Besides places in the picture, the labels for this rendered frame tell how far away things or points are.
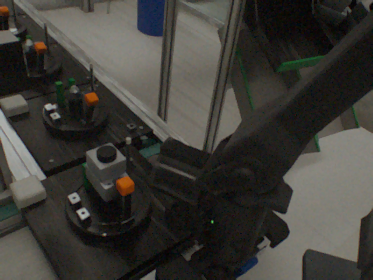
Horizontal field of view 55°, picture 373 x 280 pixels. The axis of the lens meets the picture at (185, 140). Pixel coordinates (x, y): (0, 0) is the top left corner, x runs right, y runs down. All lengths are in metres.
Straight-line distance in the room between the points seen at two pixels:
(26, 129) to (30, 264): 0.29
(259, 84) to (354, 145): 0.45
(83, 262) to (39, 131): 0.33
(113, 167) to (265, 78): 0.37
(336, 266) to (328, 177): 0.47
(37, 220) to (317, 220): 0.56
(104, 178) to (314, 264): 0.31
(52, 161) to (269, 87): 0.45
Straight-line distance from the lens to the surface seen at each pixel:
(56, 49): 1.11
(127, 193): 0.52
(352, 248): 0.83
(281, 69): 0.60
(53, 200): 0.65
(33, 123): 0.82
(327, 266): 0.52
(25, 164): 0.74
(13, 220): 0.69
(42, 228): 0.62
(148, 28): 1.48
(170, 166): 0.39
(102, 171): 0.53
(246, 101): 0.68
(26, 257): 0.66
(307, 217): 0.84
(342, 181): 0.97
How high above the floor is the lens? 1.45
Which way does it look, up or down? 39 degrees down
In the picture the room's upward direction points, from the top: 8 degrees clockwise
